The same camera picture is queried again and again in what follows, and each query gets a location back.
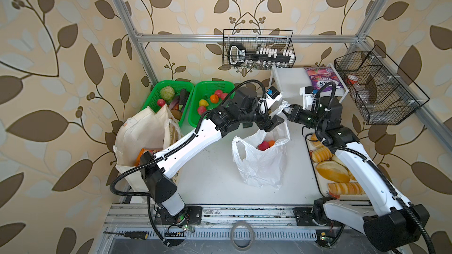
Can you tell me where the pink radish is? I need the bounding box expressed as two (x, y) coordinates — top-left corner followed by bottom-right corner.
(157, 99), (166, 107)

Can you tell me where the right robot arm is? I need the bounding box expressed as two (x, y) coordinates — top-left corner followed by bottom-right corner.
(280, 82), (436, 254)

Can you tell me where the white two-tier shelf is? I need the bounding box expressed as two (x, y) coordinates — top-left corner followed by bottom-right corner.
(265, 63), (350, 128)

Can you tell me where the right green fruit basket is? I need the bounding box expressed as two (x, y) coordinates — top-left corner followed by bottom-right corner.
(188, 81), (234, 127)

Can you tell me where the yellow handled screwdriver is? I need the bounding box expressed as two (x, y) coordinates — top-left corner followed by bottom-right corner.
(103, 231), (148, 240)

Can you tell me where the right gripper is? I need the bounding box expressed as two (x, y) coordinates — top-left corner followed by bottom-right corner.
(279, 104), (326, 134)

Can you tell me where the right black wire basket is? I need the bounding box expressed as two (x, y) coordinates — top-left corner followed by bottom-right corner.
(334, 45), (430, 125)

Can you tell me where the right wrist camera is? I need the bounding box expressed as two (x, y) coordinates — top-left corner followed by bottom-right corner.
(300, 86), (320, 112)

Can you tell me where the orange snack bag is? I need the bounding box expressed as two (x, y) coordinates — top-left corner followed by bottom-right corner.
(134, 148), (157, 167)

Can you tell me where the light purple eggplant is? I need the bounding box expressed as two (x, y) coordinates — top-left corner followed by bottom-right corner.
(168, 95), (180, 111)

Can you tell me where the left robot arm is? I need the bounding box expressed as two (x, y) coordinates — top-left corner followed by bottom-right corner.
(109, 80), (284, 221)

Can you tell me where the plastic bottle red cap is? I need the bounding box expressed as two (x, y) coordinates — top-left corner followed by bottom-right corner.
(346, 74), (370, 103)

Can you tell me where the cream floral tote bag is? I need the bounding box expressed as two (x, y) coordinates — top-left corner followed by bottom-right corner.
(113, 105), (182, 174)

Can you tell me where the black wire basket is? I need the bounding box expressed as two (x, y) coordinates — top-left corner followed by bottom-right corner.
(222, 28), (296, 71)
(334, 45), (430, 125)

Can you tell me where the dark green cucumber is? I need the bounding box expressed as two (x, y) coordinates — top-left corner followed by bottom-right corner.
(179, 89), (190, 111)

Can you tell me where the back black wire basket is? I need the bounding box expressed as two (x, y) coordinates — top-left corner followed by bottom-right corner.
(222, 28), (296, 71)

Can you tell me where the white plastic bag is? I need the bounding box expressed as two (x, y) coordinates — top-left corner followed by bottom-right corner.
(232, 120), (291, 189)

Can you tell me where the pink red apple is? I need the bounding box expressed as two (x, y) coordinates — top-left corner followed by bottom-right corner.
(257, 141), (271, 151)

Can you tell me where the orange fruit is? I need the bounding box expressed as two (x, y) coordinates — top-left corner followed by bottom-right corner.
(210, 94), (220, 104)

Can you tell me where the bread tray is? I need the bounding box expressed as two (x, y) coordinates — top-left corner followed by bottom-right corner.
(307, 134), (367, 200)

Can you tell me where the green cabbage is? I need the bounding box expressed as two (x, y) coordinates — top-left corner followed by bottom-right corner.
(160, 86), (175, 102)

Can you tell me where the black tool set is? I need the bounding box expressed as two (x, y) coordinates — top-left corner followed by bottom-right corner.
(227, 42), (295, 68)

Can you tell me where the left green vegetable basket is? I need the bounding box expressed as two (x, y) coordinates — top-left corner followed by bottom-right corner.
(141, 81), (195, 128)

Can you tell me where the tape roll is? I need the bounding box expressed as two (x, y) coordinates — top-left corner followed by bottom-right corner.
(230, 221), (256, 252)

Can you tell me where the yellow lemon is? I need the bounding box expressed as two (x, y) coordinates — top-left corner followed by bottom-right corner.
(198, 99), (209, 108)

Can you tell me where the purple Fox's candy bag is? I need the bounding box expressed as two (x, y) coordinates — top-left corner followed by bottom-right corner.
(305, 67), (345, 96)

